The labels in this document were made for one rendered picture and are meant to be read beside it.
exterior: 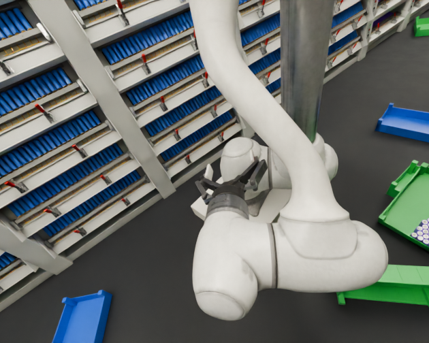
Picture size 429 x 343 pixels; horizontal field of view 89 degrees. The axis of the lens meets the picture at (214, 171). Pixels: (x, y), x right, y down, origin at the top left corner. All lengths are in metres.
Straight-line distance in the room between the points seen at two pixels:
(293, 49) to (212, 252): 0.43
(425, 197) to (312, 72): 0.87
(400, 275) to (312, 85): 0.63
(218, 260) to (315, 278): 0.14
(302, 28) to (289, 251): 0.41
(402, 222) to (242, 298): 1.00
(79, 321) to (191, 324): 0.54
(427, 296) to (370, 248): 0.76
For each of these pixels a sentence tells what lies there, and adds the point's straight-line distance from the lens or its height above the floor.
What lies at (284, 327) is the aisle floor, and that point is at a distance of 1.02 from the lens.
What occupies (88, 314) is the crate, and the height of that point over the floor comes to 0.00.
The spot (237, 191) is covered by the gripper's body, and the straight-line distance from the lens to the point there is 0.47.
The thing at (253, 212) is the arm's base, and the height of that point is 0.28.
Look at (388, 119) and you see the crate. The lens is 1.80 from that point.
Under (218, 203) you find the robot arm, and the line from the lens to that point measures 0.43.
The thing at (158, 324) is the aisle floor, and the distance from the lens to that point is 1.13.
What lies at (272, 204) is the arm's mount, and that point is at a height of 0.26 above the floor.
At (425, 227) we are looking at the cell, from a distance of 1.18.
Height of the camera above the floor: 1.01
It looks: 44 degrees down
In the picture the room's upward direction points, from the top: 20 degrees counter-clockwise
